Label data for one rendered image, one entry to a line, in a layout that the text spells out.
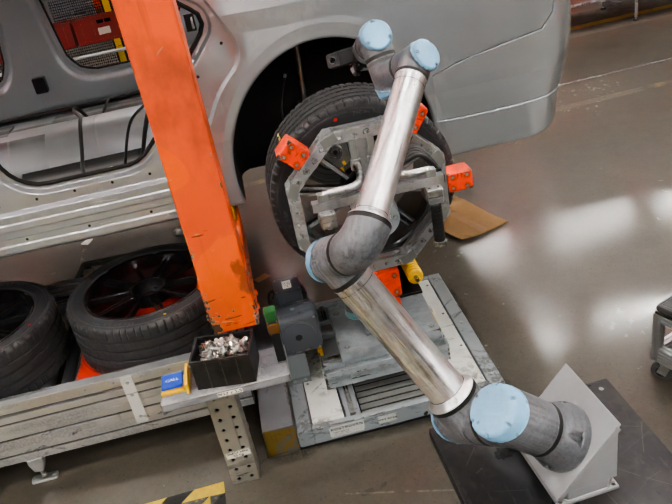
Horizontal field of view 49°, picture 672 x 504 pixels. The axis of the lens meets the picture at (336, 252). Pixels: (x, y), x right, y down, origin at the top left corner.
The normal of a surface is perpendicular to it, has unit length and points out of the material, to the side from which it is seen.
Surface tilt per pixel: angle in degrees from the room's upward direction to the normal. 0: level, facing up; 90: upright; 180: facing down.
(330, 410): 0
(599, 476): 90
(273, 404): 0
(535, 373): 0
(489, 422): 45
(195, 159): 90
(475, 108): 90
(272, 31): 90
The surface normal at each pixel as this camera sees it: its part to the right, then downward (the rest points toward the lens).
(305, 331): 0.18, 0.47
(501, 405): -0.78, -0.39
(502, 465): -0.17, -0.86
